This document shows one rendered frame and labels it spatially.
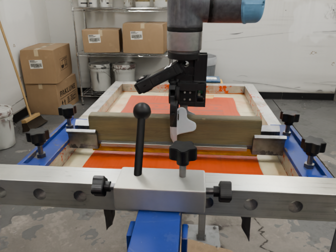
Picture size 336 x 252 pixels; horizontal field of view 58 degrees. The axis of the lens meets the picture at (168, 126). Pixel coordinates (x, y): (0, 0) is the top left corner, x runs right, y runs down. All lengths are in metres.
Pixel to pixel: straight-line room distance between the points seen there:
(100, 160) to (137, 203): 0.34
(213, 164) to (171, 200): 0.32
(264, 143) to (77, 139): 0.44
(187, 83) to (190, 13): 0.14
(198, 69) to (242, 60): 3.80
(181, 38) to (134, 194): 0.35
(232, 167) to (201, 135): 0.10
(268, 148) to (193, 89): 0.23
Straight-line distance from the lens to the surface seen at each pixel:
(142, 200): 0.43
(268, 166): 0.75
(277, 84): 4.64
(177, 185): 0.42
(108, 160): 0.75
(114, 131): 0.74
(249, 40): 4.43
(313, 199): 0.52
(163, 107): 1.10
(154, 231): 0.41
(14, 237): 2.15
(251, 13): 0.66
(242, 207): 0.51
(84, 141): 0.76
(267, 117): 0.95
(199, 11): 0.64
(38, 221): 2.22
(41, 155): 0.70
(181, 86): 0.66
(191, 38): 0.64
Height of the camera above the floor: 1.31
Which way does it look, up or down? 22 degrees down
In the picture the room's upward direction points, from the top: straight up
